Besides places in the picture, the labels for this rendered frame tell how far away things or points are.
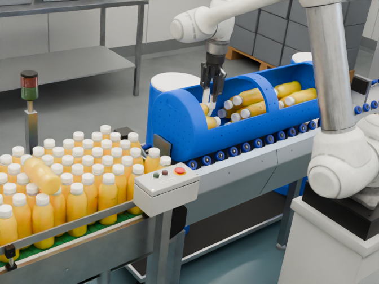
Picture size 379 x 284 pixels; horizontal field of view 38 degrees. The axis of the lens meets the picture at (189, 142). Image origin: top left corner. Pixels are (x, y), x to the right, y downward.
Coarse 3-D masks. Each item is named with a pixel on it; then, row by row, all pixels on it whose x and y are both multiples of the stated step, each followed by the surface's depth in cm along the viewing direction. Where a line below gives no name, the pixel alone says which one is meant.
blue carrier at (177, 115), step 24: (264, 72) 250; (288, 72) 269; (312, 72) 262; (168, 96) 211; (192, 96) 209; (264, 96) 228; (168, 120) 215; (192, 120) 203; (264, 120) 227; (288, 120) 239; (192, 144) 206; (216, 144) 215
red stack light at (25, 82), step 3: (21, 78) 203; (24, 78) 203; (27, 78) 203; (30, 78) 203; (33, 78) 203; (36, 78) 205; (21, 81) 204; (24, 81) 203; (27, 81) 203; (30, 81) 203; (33, 81) 204; (36, 81) 205; (21, 84) 205; (24, 84) 204; (27, 84) 204; (30, 84) 204; (33, 84) 204; (36, 84) 206; (27, 87) 204; (30, 87) 204; (33, 87) 205
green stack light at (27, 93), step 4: (24, 88) 205; (28, 88) 204; (32, 88) 205; (36, 88) 206; (24, 92) 205; (28, 92) 205; (32, 92) 206; (36, 92) 207; (24, 96) 206; (28, 96) 206; (32, 96) 206; (36, 96) 208
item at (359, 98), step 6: (354, 78) 294; (360, 78) 292; (366, 78) 291; (354, 84) 294; (360, 84) 292; (366, 84) 289; (354, 90) 295; (360, 90) 292; (366, 90) 292; (354, 96) 298; (360, 96) 295; (366, 96) 293; (354, 102) 299; (360, 102) 296; (366, 102) 296
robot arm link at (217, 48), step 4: (208, 40) 208; (212, 40) 206; (208, 44) 208; (212, 44) 207; (216, 44) 206; (220, 44) 206; (224, 44) 207; (228, 44) 209; (208, 48) 209; (212, 48) 208; (216, 48) 207; (220, 48) 207; (224, 48) 208; (212, 52) 208; (216, 52) 208; (220, 52) 208; (224, 52) 209
